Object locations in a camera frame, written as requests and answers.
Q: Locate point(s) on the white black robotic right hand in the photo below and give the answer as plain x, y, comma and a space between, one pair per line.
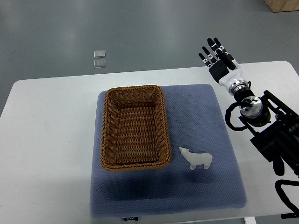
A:
222, 66

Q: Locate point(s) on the wooden box corner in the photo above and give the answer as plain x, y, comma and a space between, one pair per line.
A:
282, 5

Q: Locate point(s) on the black table control panel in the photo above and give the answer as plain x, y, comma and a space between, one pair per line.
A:
289, 215

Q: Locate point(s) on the brown wicker basket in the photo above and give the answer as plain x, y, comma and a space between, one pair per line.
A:
135, 133

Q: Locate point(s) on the white bear figurine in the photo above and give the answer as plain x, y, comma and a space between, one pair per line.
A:
195, 159

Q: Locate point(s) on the blue-grey fabric mat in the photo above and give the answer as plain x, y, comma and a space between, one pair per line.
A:
195, 122

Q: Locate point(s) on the upper metal floor plate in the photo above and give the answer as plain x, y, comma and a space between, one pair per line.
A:
99, 54

